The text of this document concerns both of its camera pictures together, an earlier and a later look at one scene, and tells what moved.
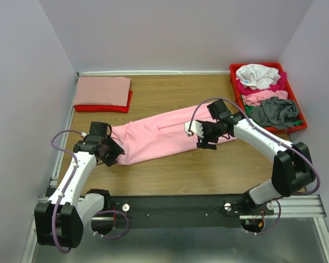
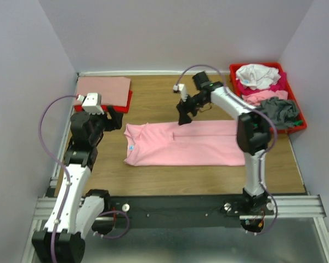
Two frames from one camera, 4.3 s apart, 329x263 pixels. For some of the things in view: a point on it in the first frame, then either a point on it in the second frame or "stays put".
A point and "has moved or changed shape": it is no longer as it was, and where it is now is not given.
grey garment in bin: (275, 113) stays put
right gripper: (202, 142) → (183, 109)
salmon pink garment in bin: (254, 99) stays put
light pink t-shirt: (159, 135) has moved or changed shape
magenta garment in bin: (279, 86) stays put
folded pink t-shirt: (113, 90) stays put
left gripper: (117, 150) → (115, 123)
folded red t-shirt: (106, 108) stays put
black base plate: (185, 210) stays put
